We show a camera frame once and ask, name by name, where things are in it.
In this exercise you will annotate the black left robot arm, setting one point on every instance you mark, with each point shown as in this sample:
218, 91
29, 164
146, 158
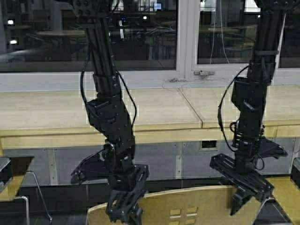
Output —
108, 114

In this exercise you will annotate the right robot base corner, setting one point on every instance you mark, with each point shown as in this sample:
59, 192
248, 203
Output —
295, 173

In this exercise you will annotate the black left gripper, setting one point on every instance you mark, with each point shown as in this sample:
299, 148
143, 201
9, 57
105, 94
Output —
126, 180

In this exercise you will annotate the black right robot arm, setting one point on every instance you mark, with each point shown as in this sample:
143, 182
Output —
249, 96

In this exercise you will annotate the wall power outlet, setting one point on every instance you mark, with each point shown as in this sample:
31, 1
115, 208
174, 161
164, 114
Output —
209, 145

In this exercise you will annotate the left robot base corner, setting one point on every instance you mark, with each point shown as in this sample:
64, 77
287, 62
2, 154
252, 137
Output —
5, 172

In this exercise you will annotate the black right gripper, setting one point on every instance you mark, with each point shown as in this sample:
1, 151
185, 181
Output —
244, 173

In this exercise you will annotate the white window frame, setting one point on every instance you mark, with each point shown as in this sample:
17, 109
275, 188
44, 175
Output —
218, 38

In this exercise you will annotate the yellow wooden chair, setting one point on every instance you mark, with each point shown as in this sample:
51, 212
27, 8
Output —
20, 167
211, 205

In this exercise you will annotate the long yellow counter table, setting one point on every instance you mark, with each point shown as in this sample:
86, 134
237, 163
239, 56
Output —
49, 119

